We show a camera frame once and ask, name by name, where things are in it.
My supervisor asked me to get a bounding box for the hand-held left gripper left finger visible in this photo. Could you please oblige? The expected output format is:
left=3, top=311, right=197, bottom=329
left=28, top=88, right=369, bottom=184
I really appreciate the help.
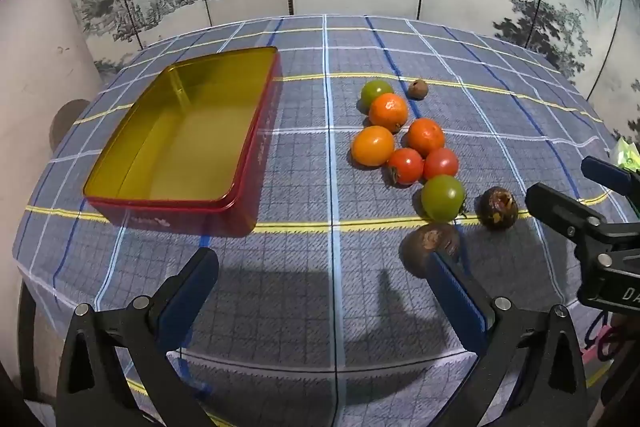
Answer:
left=56, top=248, right=220, bottom=427

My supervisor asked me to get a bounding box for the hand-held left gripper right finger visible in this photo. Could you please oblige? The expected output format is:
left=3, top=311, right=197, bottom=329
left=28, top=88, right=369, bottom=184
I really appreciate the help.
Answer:
left=427, top=249, right=590, bottom=427

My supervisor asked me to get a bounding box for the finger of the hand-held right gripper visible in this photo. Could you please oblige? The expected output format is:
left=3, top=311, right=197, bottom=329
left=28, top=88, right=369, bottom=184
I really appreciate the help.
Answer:
left=525, top=183, right=640, bottom=254
left=581, top=156, right=640, bottom=198

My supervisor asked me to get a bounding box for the dark brown round fruit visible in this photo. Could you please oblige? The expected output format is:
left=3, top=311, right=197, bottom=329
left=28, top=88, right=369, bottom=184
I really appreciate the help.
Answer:
left=475, top=187, right=519, bottom=231
left=404, top=222, right=462, bottom=279

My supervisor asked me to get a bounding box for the large green tomato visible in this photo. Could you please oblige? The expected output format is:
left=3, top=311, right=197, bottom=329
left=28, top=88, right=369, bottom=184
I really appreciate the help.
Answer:
left=421, top=175, right=468, bottom=223

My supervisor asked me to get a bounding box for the red tomato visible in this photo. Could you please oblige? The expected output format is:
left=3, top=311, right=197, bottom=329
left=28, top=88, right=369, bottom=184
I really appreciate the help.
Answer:
left=386, top=148, right=425, bottom=186
left=423, top=147, right=460, bottom=180

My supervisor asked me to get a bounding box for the orange tangerine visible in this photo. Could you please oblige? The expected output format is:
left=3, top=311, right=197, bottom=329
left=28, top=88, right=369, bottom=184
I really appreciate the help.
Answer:
left=404, top=117, right=446, bottom=158
left=369, top=93, right=409, bottom=132

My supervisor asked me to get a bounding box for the red and gold tin box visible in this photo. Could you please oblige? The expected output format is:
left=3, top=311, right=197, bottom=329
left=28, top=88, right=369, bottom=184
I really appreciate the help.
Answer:
left=82, top=46, right=283, bottom=238

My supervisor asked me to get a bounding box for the yellow-orange tomato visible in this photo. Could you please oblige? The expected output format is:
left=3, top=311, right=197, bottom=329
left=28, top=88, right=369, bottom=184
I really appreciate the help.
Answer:
left=350, top=125, right=396, bottom=168

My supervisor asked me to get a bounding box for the small green tomato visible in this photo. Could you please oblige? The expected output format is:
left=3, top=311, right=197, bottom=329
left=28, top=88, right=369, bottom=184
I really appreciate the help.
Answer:
left=361, top=79, right=394, bottom=108

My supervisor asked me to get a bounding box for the green plastic packet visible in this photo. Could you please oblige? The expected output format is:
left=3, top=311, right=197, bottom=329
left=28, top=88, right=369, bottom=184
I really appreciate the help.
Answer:
left=612, top=139, right=640, bottom=172

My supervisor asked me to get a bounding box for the blue plaid tablecloth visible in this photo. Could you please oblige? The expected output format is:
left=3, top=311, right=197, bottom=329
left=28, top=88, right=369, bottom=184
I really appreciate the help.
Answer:
left=12, top=13, right=626, bottom=427

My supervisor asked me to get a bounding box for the dark cable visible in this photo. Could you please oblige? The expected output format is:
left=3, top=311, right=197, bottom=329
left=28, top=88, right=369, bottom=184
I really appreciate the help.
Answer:
left=585, top=309, right=626, bottom=363

